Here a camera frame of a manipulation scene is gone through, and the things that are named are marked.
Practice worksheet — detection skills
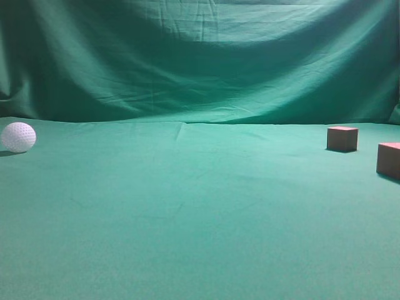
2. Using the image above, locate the far brown cube block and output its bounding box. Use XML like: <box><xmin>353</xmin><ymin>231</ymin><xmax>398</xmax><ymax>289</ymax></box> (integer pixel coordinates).
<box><xmin>326</xmin><ymin>126</ymin><xmax>359</xmax><ymax>153</ymax></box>

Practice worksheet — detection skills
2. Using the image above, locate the brown cube block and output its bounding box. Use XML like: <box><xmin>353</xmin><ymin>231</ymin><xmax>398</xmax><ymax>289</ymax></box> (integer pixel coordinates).
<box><xmin>376</xmin><ymin>142</ymin><xmax>400</xmax><ymax>180</ymax></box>
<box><xmin>326</xmin><ymin>126</ymin><xmax>359</xmax><ymax>153</ymax></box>

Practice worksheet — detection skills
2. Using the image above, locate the near brown cube block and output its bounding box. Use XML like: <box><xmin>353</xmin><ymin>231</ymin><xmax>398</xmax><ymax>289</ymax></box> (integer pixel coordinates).
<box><xmin>376</xmin><ymin>142</ymin><xmax>400</xmax><ymax>180</ymax></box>

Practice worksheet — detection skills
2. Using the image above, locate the white dimpled golf ball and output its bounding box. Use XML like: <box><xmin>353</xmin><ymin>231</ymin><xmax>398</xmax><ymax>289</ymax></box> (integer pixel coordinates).
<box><xmin>1</xmin><ymin>122</ymin><xmax>37</xmax><ymax>153</ymax></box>

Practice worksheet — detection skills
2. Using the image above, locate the green cloth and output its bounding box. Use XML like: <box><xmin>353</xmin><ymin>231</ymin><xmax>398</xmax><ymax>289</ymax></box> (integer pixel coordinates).
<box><xmin>1</xmin><ymin>1</ymin><xmax>399</xmax><ymax>299</ymax></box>

